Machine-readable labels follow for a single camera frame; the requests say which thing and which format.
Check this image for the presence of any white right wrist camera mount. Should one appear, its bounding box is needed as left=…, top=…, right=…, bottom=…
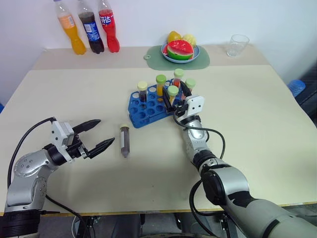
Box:
left=185, top=95, right=206, bottom=117

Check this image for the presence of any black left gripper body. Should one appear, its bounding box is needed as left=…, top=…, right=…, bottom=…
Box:
left=65, top=133, right=90, bottom=160

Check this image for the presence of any blue test tube rack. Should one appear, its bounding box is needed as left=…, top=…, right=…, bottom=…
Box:
left=127, top=78, right=186, bottom=129

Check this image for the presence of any green silicone mat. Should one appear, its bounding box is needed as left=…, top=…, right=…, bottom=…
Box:
left=144, top=45, right=211, bottom=71

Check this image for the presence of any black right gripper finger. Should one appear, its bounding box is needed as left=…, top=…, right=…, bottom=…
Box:
left=162, top=93, right=176, bottom=114
left=179, top=80, right=193, bottom=100

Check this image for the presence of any orange soda bottle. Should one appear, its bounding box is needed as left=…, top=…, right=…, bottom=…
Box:
left=53, top=0, right=87, bottom=56

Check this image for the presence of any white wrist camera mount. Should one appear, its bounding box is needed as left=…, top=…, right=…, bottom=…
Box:
left=50, top=120, right=76, bottom=150
left=185, top=95, right=206, bottom=117

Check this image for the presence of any black chair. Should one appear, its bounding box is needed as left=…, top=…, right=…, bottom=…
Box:
left=296, top=65, right=317, bottom=118

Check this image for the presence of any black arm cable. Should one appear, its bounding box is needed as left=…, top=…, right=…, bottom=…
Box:
left=173, top=109, right=226, bottom=238
left=6, top=117, right=87, bottom=238

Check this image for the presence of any cola bottle blue label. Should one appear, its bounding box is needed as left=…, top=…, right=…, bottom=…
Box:
left=76, top=0, right=105, bottom=55

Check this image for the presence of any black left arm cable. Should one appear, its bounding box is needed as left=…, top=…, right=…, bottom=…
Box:
left=6, top=117, right=87, bottom=238

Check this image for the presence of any green capped test tube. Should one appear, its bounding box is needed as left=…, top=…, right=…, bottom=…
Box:
left=184, top=78, right=197, bottom=100
left=167, top=85, right=179, bottom=105

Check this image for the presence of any blue plate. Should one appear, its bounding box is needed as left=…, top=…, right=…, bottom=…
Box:
left=161, top=43, right=201, bottom=64

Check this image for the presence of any bumpy yellow toy fruit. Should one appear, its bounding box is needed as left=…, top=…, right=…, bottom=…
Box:
left=182, top=34, right=199, bottom=48

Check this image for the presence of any red liquid test tube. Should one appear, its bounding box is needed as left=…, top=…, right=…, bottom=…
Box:
left=173, top=68, right=185, bottom=88

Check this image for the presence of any toy watermelon slice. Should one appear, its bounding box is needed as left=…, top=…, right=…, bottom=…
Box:
left=166, top=40, right=195, bottom=61

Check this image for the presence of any blue ribbed plastic object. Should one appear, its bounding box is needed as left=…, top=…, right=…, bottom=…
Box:
left=288, top=79, right=307, bottom=97

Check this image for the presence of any smooth yellow toy fruit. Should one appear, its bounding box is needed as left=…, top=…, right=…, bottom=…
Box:
left=166, top=30, right=183, bottom=45

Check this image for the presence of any dark liquid test tube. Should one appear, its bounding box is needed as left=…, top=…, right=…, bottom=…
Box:
left=137, top=81, right=149, bottom=103

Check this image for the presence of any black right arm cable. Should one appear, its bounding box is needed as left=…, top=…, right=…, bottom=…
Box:
left=173, top=109, right=226, bottom=238

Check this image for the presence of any clear glass cup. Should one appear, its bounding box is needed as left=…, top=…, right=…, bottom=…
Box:
left=226, top=34, right=250, bottom=58

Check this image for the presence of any red soda bottle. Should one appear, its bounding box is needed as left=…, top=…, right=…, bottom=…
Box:
left=97, top=0, right=121, bottom=54

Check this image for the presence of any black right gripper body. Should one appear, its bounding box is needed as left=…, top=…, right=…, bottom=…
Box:
left=170, top=99, right=189, bottom=117

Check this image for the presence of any yellow liquid test tube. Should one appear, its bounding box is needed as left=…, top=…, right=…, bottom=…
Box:
left=156, top=74, right=167, bottom=98

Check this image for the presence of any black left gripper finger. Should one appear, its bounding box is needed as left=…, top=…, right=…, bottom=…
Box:
left=87, top=137, right=116, bottom=159
left=72, top=119, right=102, bottom=134

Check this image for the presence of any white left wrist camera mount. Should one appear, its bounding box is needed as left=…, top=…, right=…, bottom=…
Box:
left=50, top=120, right=76, bottom=150

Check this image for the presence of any black table frame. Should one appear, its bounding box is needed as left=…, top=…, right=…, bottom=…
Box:
left=74, top=210, right=230, bottom=238

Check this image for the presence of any purple liquid test tube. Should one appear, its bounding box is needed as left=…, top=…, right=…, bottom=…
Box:
left=119, top=123, right=131, bottom=159

